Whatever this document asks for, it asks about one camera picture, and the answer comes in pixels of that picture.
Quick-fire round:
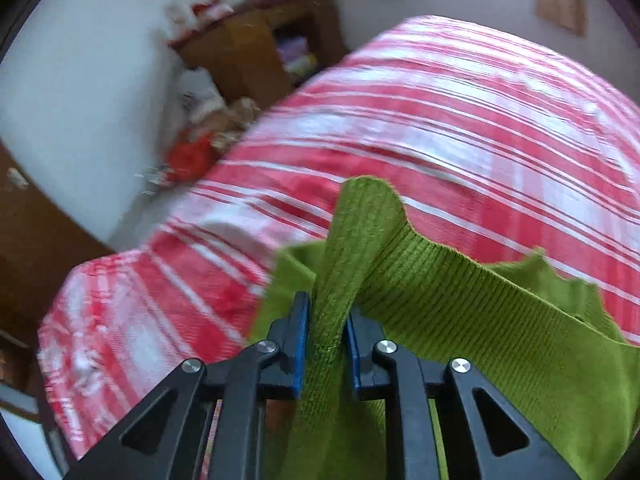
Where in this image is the white box with red hearts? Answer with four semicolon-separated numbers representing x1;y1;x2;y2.
165;2;193;31

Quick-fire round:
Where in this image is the red plastic bag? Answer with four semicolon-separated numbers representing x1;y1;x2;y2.
164;131;217;184

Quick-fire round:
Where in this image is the green orange striped knit sweater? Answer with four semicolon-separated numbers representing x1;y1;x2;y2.
247;176;640;480

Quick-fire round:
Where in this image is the white paper bag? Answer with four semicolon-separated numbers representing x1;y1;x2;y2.
167;66;227;128

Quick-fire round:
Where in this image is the brown woven bag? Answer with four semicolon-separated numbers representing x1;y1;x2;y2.
210;96;262;152

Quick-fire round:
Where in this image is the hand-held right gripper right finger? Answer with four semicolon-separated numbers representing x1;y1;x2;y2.
345;307;584;480

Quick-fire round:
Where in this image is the brown wooden desk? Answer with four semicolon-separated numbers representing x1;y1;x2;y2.
167;0;352;107

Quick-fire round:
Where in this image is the bed with red plaid sheet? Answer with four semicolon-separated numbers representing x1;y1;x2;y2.
36;15;640;480

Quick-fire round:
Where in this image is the brown wooden cabinet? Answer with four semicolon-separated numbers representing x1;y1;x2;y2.
0;144;117;413

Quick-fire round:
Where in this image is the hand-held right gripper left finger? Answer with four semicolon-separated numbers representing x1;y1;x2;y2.
62;291;314;480

